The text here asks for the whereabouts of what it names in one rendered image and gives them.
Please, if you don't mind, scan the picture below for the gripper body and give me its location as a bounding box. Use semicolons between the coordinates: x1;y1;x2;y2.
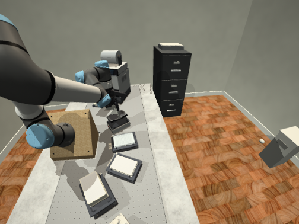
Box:
105;86;117;108

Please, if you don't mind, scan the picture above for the grey cylinder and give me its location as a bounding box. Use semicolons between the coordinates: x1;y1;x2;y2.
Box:
100;50;122;64

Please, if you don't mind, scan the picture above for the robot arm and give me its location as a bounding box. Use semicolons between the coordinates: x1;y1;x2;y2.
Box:
0;14;113;149

